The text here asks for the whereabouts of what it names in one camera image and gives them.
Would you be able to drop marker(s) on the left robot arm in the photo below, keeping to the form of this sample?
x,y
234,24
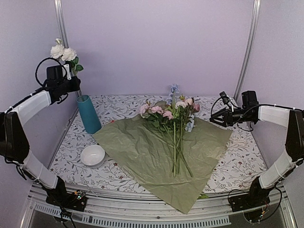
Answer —
x,y
14,144

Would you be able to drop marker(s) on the blue flower stem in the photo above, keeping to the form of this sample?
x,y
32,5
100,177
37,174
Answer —
x,y
171,102

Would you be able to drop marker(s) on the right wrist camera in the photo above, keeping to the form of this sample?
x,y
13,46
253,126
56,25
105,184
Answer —
x,y
226,100

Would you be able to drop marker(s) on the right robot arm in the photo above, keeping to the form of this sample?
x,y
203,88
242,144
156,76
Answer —
x,y
280,136

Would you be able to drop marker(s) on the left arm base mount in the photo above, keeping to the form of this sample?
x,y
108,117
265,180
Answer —
x,y
75,200

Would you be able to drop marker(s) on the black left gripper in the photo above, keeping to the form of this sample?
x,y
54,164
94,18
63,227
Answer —
x,y
76,84

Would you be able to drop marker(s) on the white bowl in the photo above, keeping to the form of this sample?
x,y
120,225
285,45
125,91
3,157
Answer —
x,y
92,156

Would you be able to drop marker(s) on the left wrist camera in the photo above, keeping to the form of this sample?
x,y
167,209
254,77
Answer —
x,y
59,72

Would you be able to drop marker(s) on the green tissue paper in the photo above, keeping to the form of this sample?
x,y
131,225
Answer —
x,y
147,155

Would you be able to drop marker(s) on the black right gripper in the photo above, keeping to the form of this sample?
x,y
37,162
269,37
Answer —
x,y
229,119

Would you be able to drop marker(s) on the bunch of mixed flowers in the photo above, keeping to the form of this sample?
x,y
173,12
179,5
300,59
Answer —
x,y
172,118

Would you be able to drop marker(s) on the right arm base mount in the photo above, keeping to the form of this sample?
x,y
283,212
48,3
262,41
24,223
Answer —
x,y
243,201

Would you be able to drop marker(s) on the teal cylindrical vase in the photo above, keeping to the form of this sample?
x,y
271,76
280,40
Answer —
x,y
88,114

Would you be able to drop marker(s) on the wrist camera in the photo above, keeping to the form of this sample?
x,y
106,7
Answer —
x,y
59,72
226,100

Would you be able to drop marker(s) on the floral patterned table mat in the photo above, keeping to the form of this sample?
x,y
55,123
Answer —
x,y
236,169

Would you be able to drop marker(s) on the right aluminium frame post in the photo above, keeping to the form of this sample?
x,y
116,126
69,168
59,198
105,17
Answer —
x,y
250,42

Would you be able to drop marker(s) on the white flower stem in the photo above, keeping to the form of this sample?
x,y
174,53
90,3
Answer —
x,y
62,56

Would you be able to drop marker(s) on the beige printed ribbon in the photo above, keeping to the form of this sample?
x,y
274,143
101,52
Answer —
x,y
239,141

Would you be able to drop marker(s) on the aluminium front rail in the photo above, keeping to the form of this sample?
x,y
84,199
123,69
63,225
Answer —
x,y
110,209

